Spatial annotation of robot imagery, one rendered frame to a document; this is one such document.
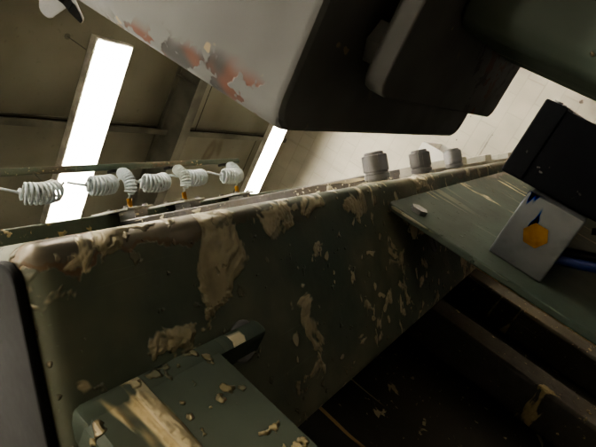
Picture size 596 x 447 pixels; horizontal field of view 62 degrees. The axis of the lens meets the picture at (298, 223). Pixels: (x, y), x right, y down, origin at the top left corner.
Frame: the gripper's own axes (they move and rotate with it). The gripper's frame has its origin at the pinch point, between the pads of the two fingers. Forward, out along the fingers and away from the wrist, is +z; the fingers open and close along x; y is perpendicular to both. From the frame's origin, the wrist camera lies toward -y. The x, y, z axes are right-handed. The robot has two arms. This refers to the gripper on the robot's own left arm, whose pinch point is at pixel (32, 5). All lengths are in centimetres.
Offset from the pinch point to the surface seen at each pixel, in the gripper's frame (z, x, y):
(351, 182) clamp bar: 29, -63, 2
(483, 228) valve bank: 50, -3, -33
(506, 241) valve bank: 52, 2, -35
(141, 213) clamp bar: -2, -66, 71
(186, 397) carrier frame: 51, 26, -29
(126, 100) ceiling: -200, -273, 253
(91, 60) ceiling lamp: -175, -187, 185
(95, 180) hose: -14, -54, 70
